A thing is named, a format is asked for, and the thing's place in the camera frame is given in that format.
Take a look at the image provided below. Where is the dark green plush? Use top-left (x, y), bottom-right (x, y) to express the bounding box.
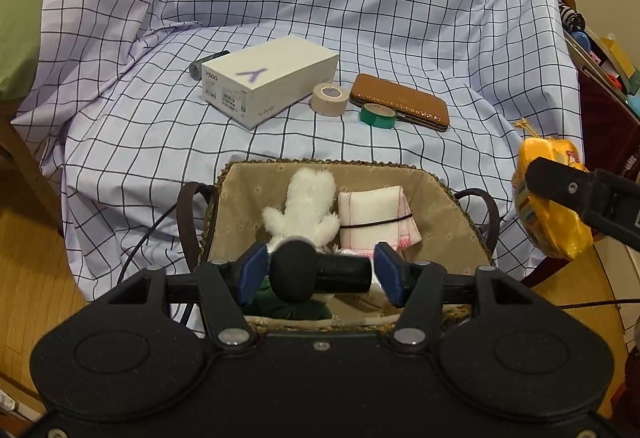
top-left (250, 280), bottom-right (333, 320)

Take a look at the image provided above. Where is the dark grey cylinder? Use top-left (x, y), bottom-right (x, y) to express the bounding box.
top-left (190, 50), bottom-right (230, 80)

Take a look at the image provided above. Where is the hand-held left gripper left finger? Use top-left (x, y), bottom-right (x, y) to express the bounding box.
top-left (107, 243), bottom-right (271, 350)

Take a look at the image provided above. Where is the black white striped cloth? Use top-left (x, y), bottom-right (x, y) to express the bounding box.
top-left (559, 3), bottom-right (586, 33)

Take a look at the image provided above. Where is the black foam cylinder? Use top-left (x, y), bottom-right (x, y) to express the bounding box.
top-left (270, 240), bottom-right (373, 304)

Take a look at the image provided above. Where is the wooden furniture frame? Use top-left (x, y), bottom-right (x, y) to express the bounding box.
top-left (0, 98), bottom-right (66, 239)

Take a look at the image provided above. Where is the white phone box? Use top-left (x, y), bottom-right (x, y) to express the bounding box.
top-left (200, 35), bottom-right (341, 130)

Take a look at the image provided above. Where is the white checked cloth pouch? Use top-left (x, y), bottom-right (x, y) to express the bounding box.
top-left (337, 185), bottom-right (421, 253)

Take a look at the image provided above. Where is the checked white bed sheet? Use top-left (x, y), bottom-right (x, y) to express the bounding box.
top-left (10, 0), bottom-right (583, 314)

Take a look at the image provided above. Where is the brown leather case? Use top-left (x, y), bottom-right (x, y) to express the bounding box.
top-left (348, 73), bottom-right (450, 133)

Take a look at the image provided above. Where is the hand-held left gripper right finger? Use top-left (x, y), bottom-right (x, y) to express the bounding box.
top-left (375, 242), bottom-right (533, 351)

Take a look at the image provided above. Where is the black cable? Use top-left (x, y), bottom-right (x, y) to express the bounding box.
top-left (555, 299), bottom-right (640, 310)
top-left (117, 210), bottom-right (177, 291)

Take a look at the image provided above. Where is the beige tape roll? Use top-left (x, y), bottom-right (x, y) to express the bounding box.
top-left (311, 82), bottom-right (351, 115)

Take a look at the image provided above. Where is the green tape roll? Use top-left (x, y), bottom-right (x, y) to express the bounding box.
top-left (359, 103), bottom-right (399, 129)

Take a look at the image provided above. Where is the yellow plastic bag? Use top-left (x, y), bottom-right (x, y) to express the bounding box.
top-left (511, 118), bottom-right (593, 261)

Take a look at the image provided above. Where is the green printed pillow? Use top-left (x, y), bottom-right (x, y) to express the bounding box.
top-left (0, 0), bottom-right (68, 101)

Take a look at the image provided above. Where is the woven basket with fabric liner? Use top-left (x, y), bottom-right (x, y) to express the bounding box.
top-left (177, 159), bottom-right (501, 334)

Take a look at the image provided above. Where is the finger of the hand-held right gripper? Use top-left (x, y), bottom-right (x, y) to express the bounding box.
top-left (524, 156), bottom-right (601, 220)

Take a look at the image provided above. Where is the white plush toy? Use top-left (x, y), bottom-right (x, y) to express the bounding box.
top-left (262, 167), bottom-right (341, 251)

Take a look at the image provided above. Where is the yellow box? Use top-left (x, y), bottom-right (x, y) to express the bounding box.
top-left (600, 37), bottom-right (633, 79)

